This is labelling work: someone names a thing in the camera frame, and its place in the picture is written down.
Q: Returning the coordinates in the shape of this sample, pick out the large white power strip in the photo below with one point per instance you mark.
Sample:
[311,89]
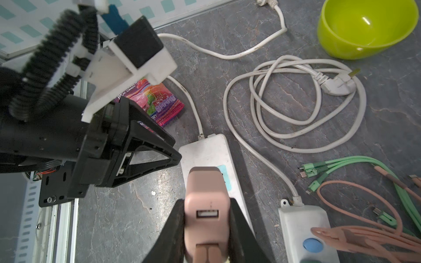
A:
[213,157]

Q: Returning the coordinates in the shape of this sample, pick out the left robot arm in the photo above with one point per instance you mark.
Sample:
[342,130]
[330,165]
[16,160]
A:
[42,145]

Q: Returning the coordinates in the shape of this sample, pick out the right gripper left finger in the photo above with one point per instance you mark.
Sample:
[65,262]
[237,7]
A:
[170,247]

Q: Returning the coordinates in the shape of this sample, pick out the green plastic bowl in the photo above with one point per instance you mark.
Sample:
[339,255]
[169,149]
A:
[352,30]

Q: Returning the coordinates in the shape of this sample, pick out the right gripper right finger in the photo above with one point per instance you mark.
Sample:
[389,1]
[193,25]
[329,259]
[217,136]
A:
[243,246]

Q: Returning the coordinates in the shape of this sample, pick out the purple candy bag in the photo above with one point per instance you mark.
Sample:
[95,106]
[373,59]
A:
[156,100]

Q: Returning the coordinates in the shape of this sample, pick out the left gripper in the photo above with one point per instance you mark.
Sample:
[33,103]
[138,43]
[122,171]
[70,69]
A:
[122,143]

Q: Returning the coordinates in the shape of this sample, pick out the pink charger plug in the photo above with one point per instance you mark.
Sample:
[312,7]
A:
[206,230]

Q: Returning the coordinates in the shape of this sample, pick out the small white power strip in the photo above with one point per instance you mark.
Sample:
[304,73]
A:
[301,245]

